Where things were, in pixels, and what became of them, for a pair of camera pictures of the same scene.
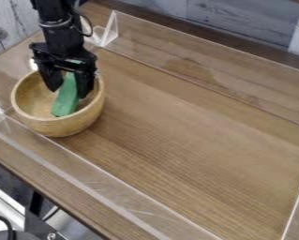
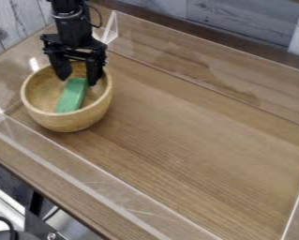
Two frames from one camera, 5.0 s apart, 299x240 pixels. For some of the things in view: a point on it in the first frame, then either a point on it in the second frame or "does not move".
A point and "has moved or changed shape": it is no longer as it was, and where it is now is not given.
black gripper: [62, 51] → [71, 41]
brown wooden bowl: [32, 99] has moved or changed shape
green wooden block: [67, 99] has moved or changed shape
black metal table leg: [36, 203] does not move
